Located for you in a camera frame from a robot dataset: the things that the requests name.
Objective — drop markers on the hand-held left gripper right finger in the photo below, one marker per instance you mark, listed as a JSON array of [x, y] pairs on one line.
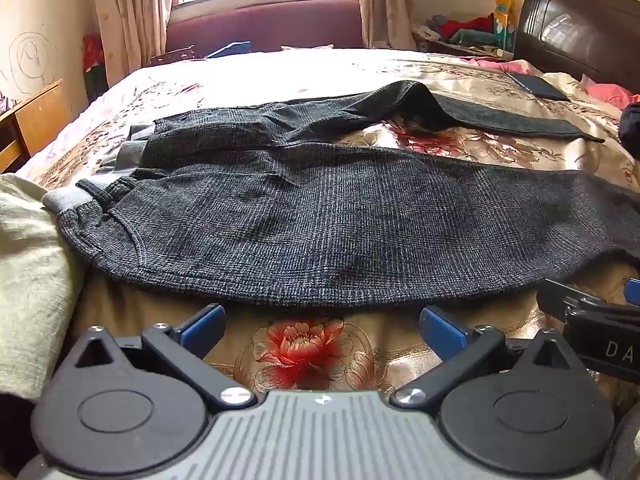
[[440, 329]]

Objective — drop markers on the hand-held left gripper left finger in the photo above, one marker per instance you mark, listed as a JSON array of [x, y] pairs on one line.
[[204, 327]]

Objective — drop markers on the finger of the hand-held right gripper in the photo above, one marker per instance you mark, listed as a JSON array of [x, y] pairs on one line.
[[633, 292], [562, 296]]

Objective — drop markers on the dark grey checked pants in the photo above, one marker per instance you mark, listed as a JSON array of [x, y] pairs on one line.
[[300, 220]]

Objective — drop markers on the floral satin bedspread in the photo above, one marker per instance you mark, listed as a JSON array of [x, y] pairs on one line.
[[300, 345]]

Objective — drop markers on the black jacket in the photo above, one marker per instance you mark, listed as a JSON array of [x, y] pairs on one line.
[[631, 125]]

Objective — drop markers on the beige knitted blanket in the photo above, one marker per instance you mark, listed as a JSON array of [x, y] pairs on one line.
[[30, 285]]

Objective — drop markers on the dark flat notebook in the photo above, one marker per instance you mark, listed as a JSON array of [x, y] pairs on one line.
[[537, 86]]

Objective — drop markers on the wooden desk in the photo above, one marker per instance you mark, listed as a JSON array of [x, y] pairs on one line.
[[37, 120]]

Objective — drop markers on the dark brown glossy headboard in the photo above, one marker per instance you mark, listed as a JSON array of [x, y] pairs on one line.
[[575, 30]]

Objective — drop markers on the teal cloth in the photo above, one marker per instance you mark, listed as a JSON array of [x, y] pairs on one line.
[[470, 37]]

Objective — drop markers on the blue flat board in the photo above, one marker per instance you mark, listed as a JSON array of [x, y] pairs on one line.
[[229, 50]]

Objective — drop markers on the yellow printed packet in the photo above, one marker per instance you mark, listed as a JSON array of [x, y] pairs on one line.
[[504, 20]]

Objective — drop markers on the red and green hanging cloth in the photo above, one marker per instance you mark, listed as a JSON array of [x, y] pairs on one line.
[[94, 60]]

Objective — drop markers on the beige curtain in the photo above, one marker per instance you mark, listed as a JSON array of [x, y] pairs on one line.
[[132, 10], [382, 0]]

